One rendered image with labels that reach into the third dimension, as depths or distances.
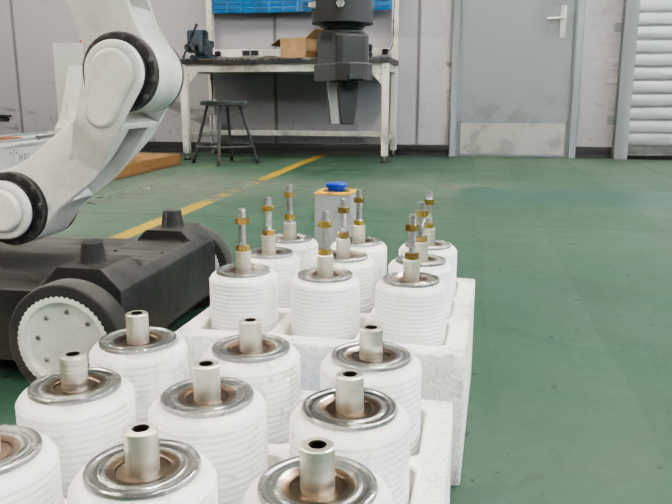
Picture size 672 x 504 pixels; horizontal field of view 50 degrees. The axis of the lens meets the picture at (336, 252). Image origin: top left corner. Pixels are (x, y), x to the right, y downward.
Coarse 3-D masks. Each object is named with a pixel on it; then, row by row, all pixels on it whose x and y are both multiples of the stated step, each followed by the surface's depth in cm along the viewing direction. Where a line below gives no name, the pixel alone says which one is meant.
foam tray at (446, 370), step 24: (456, 288) 124; (288, 312) 106; (456, 312) 106; (192, 336) 96; (216, 336) 96; (288, 336) 96; (456, 336) 96; (192, 360) 97; (312, 360) 93; (432, 360) 90; (456, 360) 89; (312, 384) 94; (432, 384) 90; (456, 384) 90; (456, 408) 90; (456, 432) 91; (456, 456) 92; (456, 480) 92
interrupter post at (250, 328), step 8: (240, 320) 69; (248, 320) 70; (256, 320) 69; (240, 328) 69; (248, 328) 69; (256, 328) 69; (240, 336) 69; (248, 336) 69; (256, 336) 69; (240, 344) 70; (248, 344) 69; (256, 344) 69; (248, 352) 69; (256, 352) 69
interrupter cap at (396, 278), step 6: (384, 276) 97; (390, 276) 97; (396, 276) 98; (402, 276) 98; (420, 276) 98; (426, 276) 97; (432, 276) 97; (384, 282) 95; (390, 282) 94; (396, 282) 94; (402, 282) 94; (420, 282) 94; (426, 282) 94; (432, 282) 94; (438, 282) 95
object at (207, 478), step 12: (204, 456) 50; (204, 468) 48; (204, 480) 47; (216, 480) 48; (72, 492) 46; (84, 492) 45; (180, 492) 45; (192, 492) 45; (204, 492) 46; (216, 492) 48
